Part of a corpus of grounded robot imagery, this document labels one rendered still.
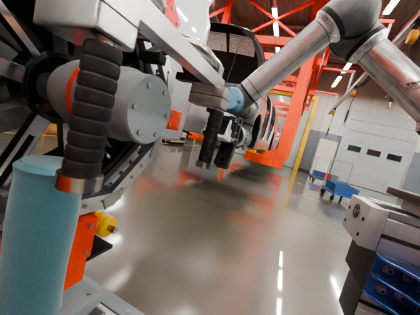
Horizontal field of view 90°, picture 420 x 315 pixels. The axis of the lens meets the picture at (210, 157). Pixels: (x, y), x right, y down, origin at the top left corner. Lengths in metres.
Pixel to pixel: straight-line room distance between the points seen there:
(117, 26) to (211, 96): 0.32
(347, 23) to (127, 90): 0.56
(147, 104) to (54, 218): 0.22
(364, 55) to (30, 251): 0.87
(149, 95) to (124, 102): 0.05
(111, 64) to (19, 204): 0.23
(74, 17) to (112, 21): 0.03
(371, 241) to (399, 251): 0.05
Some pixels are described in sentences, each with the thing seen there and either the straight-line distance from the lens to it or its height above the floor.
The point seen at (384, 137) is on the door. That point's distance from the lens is 14.13.
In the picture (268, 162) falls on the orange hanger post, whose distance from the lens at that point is 3.91.
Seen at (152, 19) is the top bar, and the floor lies 0.96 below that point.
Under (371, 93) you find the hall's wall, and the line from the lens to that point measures 14.33.
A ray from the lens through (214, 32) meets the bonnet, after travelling 3.83.
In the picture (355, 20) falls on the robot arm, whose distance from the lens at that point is 0.72.
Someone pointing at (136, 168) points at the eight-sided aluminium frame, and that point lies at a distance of 0.66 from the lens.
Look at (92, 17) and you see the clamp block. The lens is 0.24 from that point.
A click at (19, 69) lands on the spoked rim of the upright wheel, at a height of 0.86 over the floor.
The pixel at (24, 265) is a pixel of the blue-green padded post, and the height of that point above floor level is 0.60.
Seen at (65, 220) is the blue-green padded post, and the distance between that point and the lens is 0.39.
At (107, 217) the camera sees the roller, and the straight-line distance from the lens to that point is 0.68.
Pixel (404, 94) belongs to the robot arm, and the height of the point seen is 1.07.
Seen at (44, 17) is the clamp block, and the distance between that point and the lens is 0.29.
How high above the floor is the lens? 0.84
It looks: 7 degrees down
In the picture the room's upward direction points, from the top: 14 degrees clockwise
